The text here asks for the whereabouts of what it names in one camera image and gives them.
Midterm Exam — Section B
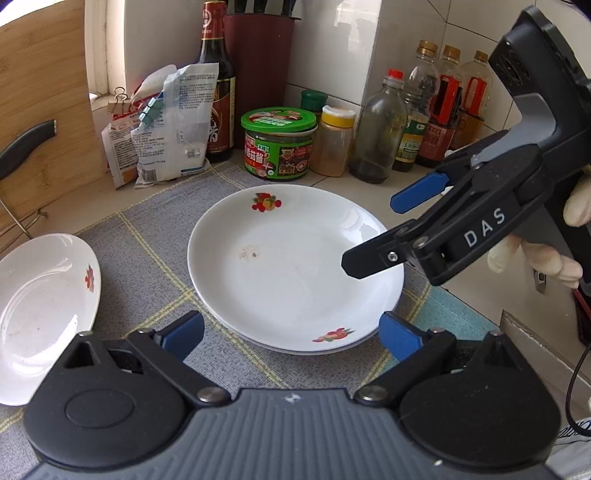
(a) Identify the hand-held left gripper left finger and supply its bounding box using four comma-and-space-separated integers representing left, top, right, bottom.
62, 310, 232, 408

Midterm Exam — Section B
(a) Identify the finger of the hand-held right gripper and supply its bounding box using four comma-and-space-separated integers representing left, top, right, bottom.
390, 143, 544, 214
341, 185, 517, 280

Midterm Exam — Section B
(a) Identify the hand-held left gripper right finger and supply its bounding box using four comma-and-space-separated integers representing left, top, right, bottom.
353, 311, 522, 408

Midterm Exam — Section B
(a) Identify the white fruit-print plate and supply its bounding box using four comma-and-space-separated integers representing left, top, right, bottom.
191, 277, 402, 357
0, 233, 102, 407
187, 186, 404, 352

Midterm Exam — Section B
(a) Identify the person's right hand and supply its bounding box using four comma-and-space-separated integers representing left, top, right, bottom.
487, 173, 591, 283

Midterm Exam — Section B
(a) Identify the small green-label oil bottle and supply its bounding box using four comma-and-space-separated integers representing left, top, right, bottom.
392, 95, 431, 172

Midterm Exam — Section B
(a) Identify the clear bottle with red cap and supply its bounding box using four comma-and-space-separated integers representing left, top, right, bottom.
348, 69, 409, 184

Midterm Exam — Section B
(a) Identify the grey checked cloth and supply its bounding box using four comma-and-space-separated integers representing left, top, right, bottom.
0, 161, 502, 444

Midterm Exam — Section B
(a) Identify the yellow-lid spice jar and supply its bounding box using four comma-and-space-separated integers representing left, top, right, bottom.
318, 105, 356, 178

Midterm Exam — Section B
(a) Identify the small green-cap jar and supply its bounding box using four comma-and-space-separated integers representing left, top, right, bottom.
301, 90, 328, 116

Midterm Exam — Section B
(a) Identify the green-lid sauce jar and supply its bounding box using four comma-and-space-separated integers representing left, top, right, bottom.
240, 105, 318, 181

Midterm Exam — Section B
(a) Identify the orange and white bag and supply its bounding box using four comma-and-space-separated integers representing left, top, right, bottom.
102, 88, 185, 190

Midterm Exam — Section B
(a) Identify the dark red knife block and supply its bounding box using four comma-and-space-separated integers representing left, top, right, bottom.
224, 11, 296, 158

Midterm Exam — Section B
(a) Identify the white and blue bag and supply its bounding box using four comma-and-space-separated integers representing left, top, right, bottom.
131, 62, 220, 185

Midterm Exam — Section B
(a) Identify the blue bag clip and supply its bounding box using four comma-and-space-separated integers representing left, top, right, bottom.
139, 95, 166, 127

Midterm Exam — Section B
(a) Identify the dark soy sauce bottle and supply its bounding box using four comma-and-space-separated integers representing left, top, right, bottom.
193, 0, 237, 163

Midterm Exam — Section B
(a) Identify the black binder clip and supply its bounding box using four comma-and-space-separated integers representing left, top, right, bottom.
107, 87, 130, 115

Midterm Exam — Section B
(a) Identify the bamboo cutting board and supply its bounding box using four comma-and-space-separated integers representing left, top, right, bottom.
0, 0, 109, 245

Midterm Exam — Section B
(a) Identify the black cable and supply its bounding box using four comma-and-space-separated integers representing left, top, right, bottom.
566, 339, 591, 437

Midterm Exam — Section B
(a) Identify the metal wire rack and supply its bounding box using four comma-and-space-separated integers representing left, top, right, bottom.
0, 185, 49, 252

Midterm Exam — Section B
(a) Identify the black-handled kitchen knife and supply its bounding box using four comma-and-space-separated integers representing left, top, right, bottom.
0, 120, 57, 181

